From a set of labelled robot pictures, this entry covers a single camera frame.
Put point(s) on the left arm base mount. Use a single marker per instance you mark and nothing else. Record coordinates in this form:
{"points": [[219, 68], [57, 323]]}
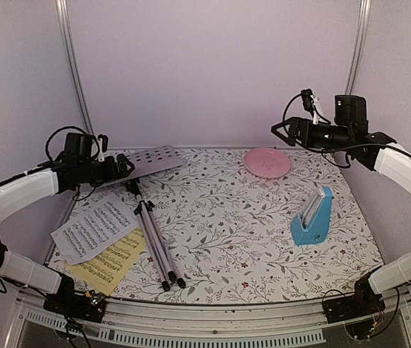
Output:
{"points": [[90, 306]]}

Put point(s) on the floral tablecloth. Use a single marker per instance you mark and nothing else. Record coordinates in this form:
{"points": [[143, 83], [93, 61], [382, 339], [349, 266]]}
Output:
{"points": [[229, 233]]}

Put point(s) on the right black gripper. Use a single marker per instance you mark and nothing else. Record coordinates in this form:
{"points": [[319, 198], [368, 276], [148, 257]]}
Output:
{"points": [[296, 125]]}

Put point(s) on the front aluminium rail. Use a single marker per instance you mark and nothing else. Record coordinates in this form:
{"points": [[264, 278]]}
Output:
{"points": [[148, 324]]}

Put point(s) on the yellow sheet music page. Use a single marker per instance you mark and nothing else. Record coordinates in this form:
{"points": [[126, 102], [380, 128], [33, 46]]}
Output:
{"points": [[104, 272]]}

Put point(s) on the white sheet music page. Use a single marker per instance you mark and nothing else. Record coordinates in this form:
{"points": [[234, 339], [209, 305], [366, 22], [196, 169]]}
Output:
{"points": [[87, 235]]}

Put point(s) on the blue metronome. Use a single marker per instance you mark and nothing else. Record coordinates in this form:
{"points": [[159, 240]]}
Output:
{"points": [[311, 224]]}

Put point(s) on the white perforated music stand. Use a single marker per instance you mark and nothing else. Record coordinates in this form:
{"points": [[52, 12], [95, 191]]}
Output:
{"points": [[149, 162]]}

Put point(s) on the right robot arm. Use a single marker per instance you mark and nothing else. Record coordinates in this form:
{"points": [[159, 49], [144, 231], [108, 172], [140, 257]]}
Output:
{"points": [[378, 152]]}

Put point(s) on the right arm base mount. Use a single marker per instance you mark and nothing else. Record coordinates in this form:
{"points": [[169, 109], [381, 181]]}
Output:
{"points": [[339, 307]]}

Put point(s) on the pink plate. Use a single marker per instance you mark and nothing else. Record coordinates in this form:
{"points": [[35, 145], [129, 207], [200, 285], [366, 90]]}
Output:
{"points": [[267, 163]]}

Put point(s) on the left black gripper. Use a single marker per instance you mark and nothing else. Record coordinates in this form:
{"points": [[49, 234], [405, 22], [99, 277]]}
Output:
{"points": [[113, 173]]}

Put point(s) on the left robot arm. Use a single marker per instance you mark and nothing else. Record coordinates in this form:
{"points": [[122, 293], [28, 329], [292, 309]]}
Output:
{"points": [[81, 161]]}

